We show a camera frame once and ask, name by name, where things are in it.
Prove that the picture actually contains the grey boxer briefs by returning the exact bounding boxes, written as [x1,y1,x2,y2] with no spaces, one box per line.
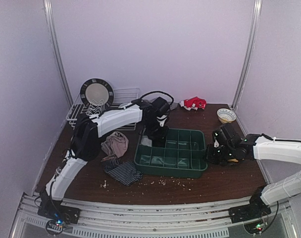
[140,135,152,147]

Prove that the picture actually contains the green compartment tray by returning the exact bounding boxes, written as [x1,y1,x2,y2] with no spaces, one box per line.
[134,128,208,179]

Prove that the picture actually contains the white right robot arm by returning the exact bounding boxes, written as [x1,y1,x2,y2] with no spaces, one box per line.
[204,123,301,223]

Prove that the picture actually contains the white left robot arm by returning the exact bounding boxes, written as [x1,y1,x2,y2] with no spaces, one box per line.
[38,97,174,236]

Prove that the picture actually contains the grey crumpled underwear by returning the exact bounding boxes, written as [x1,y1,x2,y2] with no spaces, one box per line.
[170,103,179,111]

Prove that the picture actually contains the beige striped underwear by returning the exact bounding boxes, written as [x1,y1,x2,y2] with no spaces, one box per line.
[101,131,129,158]

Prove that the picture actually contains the blue striped underwear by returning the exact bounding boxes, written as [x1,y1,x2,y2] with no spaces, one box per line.
[101,154,143,186]

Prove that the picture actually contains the patterned white bowl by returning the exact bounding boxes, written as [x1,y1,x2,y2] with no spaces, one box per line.
[217,108,237,124]

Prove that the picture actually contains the red cloth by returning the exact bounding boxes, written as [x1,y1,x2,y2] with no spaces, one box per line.
[179,97,207,111]

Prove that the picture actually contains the black rimmed plate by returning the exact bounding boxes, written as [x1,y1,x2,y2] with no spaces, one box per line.
[80,78,114,108]

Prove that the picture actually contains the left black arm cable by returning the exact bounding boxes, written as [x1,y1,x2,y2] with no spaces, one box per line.
[134,90,175,110]

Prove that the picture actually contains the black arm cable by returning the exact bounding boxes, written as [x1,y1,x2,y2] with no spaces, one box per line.
[260,133,301,144]
[134,90,175,110]

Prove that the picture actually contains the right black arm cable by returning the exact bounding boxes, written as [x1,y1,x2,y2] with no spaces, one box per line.
[260,133,301,144]

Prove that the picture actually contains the white wire dish rack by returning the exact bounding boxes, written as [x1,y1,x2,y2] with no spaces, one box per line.
[66,88,141,129]

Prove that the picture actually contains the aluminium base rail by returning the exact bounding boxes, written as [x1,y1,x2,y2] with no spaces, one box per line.
[9,195,300,238]

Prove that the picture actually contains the right aluminium frame post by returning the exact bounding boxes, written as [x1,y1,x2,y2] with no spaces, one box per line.
[232,0,262,111]

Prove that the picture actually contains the aluminium frame post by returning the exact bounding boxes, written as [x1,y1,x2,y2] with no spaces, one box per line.
[232,0,262,111]
[43,0,73,107]

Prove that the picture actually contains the left aluminium frame post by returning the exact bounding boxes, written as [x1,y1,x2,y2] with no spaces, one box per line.
[43,0,73,107]

